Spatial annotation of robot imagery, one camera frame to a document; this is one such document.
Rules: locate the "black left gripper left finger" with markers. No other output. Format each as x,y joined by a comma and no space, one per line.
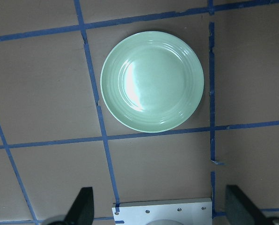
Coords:
82,209

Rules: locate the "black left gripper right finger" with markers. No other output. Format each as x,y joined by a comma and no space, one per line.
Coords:
239,209

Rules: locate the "brown paper table cover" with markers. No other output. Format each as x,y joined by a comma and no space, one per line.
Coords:
57,135

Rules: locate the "light green plate near base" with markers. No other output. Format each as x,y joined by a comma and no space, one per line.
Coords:
152,81

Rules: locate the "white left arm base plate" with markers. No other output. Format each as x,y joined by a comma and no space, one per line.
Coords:
197,211

